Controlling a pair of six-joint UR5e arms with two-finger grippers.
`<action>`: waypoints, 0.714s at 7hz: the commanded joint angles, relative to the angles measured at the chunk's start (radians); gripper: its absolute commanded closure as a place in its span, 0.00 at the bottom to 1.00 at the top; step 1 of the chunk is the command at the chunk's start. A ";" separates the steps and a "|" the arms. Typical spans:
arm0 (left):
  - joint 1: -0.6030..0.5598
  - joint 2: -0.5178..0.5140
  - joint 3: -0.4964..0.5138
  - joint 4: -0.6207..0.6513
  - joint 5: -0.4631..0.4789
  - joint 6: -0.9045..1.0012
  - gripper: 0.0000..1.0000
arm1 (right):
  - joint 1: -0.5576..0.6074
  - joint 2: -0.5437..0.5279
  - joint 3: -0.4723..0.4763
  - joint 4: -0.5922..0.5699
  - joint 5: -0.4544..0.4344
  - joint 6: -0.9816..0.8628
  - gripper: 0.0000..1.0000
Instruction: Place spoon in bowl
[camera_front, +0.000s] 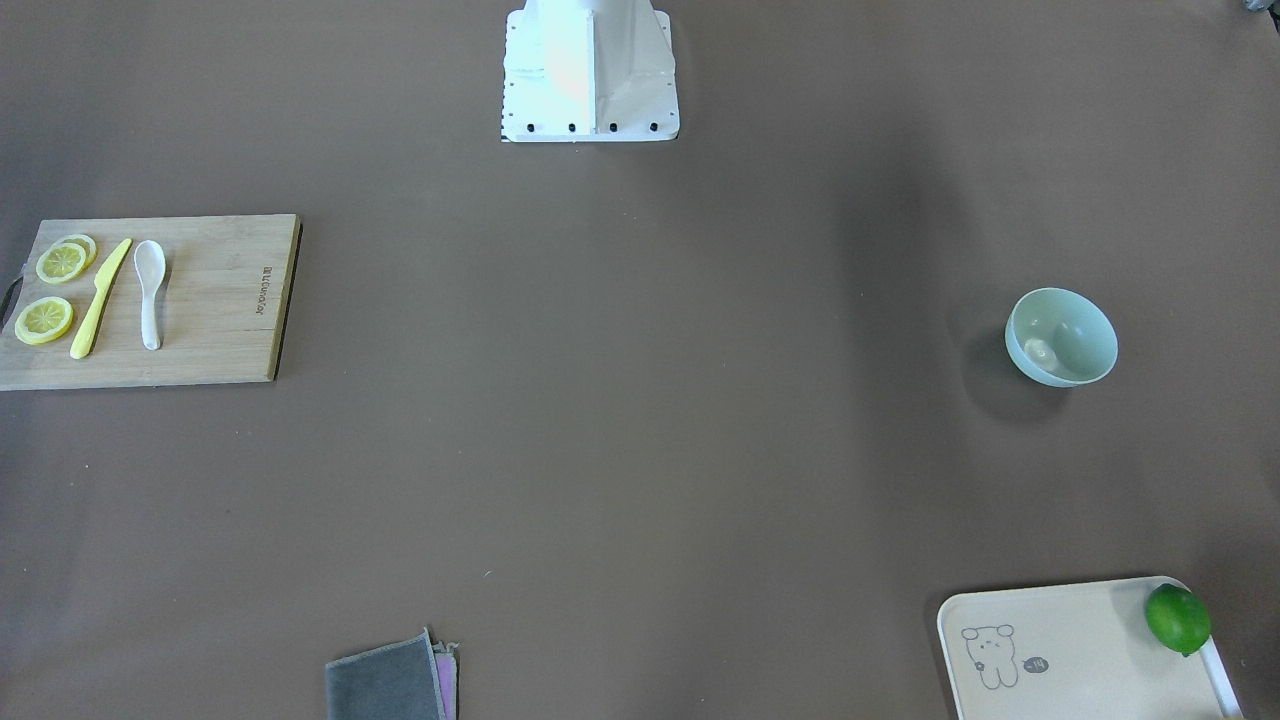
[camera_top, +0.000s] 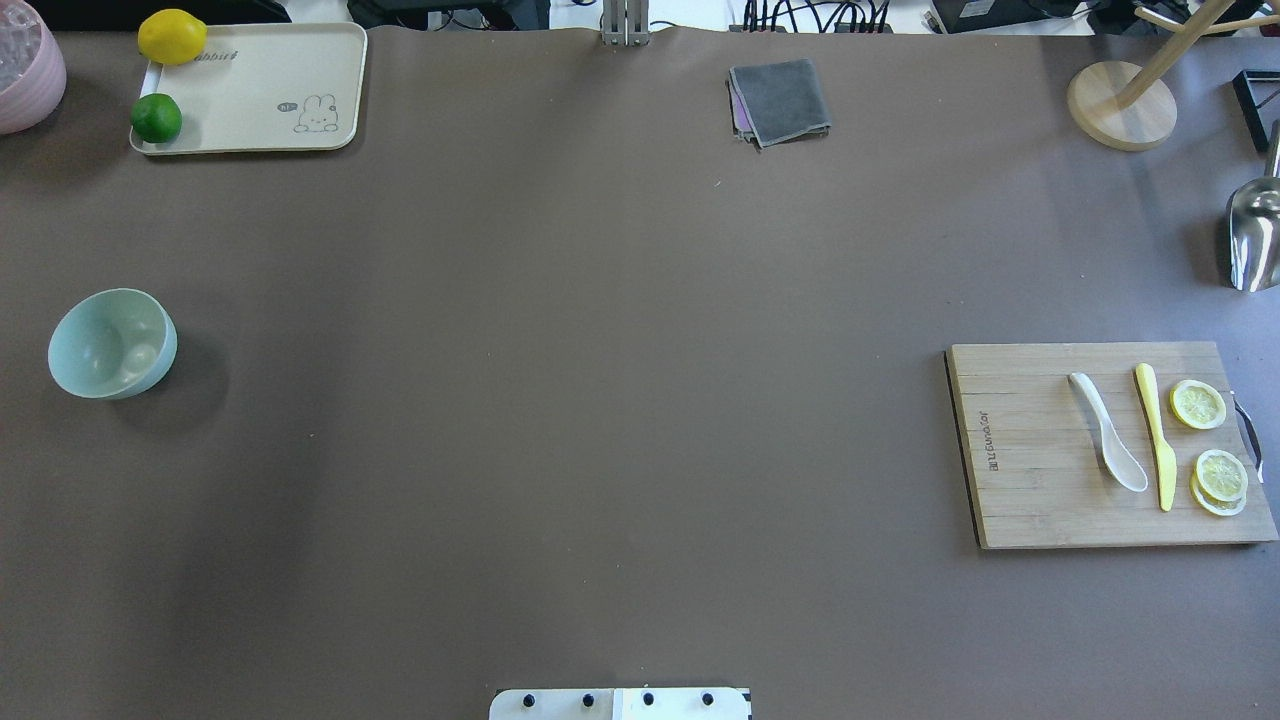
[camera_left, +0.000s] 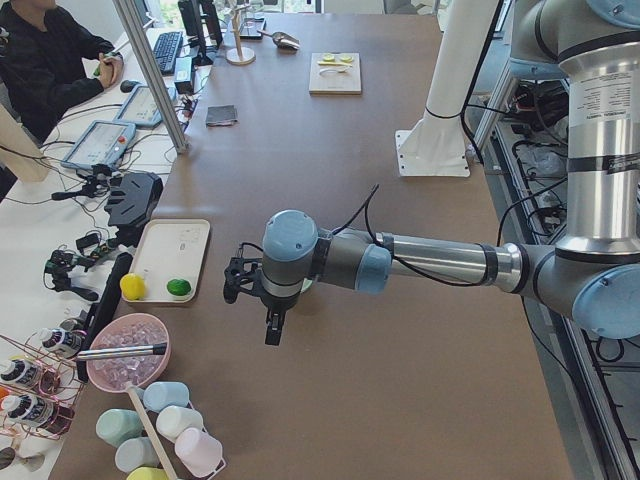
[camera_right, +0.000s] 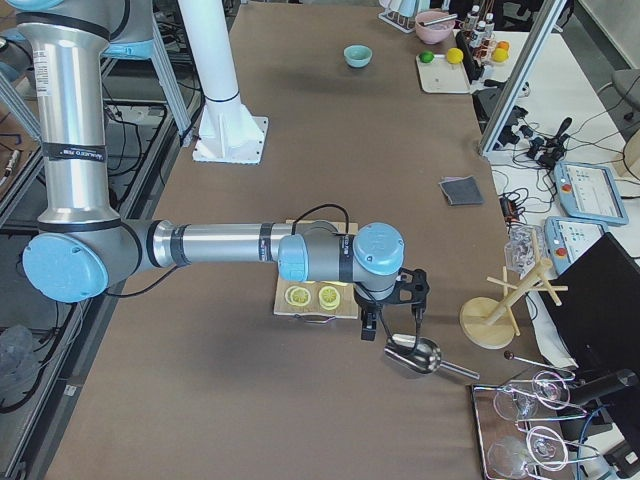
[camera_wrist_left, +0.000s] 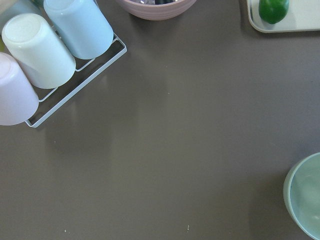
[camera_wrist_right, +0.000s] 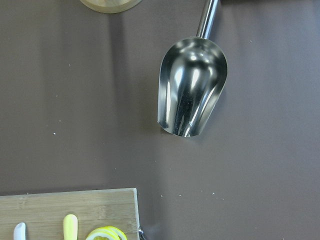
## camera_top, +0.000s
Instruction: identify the mint green bowl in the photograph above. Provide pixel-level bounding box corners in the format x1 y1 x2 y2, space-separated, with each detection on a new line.
47 288 178 400

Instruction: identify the white ceramic spoon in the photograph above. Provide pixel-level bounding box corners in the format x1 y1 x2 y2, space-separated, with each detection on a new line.
1068 372 1149 492

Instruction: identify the pink ribbed ice bowl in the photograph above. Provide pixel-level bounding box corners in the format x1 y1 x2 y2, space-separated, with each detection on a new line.
1 1 67 135

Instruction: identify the grey folded cloth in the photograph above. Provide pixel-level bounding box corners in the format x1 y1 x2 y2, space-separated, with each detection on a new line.
727 58 832 149

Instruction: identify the bamboo cutting board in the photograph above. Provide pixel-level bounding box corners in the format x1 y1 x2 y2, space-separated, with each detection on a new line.
945 341 1277 550

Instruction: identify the cream rabbit tray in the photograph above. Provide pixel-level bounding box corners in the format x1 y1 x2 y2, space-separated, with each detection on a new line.
129 22 369 156

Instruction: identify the yellow plastic knife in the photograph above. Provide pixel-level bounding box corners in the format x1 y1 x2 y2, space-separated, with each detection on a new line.
1134 363 1178 512

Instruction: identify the green lime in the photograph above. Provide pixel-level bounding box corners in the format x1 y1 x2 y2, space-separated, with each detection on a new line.
131 94 183 143

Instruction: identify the wooden mug tree stand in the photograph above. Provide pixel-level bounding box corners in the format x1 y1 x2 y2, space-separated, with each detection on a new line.
1066 1 1279 152

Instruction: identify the upper lemon slice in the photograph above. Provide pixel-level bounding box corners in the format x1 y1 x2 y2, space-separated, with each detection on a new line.
1167 379 1228 430

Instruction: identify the lemon slice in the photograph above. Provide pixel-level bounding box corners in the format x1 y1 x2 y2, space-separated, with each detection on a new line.
1167 379 1228 430
1194 448 1249 503

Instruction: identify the yellow lemon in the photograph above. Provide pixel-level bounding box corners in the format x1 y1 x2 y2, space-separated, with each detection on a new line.
136 8 209 65

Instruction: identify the lower lemon slice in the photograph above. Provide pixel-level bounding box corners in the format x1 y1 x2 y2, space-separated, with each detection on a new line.
1194 448 1249 503

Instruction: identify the steel ice scoop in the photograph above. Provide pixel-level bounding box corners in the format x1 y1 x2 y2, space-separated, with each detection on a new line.
1228 120 1279 293

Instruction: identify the black glass rack tray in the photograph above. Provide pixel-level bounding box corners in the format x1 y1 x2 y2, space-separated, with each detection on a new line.
1231 69 1279 154

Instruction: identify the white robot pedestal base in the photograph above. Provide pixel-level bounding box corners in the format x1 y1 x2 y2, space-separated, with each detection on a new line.
488 685 753 719

